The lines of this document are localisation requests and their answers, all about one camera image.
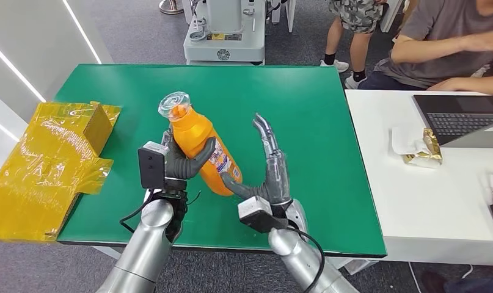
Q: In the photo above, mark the person's hand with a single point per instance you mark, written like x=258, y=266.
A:
x=487, y=40

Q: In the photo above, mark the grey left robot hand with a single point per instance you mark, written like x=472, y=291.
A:
x=177, y=166

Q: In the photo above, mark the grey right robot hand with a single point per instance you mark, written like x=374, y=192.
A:
x=276, y=178

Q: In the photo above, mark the orange detergent bottle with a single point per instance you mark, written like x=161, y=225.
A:
x=197, y=133

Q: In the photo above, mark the person's forearm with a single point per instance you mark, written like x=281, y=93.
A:
x=473, y=85

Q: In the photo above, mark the white robot base machine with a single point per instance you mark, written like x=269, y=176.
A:
x=226, y=44

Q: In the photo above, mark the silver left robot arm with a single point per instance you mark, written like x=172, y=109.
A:
x=149, y=242

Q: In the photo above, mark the green table mat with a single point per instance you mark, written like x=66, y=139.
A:
x=311, y=161

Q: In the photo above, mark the seated person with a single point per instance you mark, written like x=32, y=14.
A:
x=440, y=24

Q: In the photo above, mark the dark laptop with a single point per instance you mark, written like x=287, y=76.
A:
x=456, y=117

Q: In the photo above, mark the gold snack wrapper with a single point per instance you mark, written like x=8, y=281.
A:
x=430, y=147

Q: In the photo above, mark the white tissue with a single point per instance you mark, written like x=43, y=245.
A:
x=404, y=139

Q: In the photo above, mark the standing person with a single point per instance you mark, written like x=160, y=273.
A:
x=355, y=12

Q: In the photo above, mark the yellow taped cardboard box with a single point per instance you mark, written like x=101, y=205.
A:
x=40, y=174

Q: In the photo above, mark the white desk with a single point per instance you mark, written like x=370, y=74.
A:
x=412, y=210

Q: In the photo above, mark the chrome stand base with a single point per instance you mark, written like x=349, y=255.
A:
x=171, y=7

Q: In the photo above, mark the white furniture legs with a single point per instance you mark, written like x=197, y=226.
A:
x=288, y=16

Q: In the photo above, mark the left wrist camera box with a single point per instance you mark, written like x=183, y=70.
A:
x=151, y=166

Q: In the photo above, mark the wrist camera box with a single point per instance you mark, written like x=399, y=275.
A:
x=151, y=166
x=258, y=214

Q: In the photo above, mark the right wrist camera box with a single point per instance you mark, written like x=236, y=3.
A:
x=258, y=214

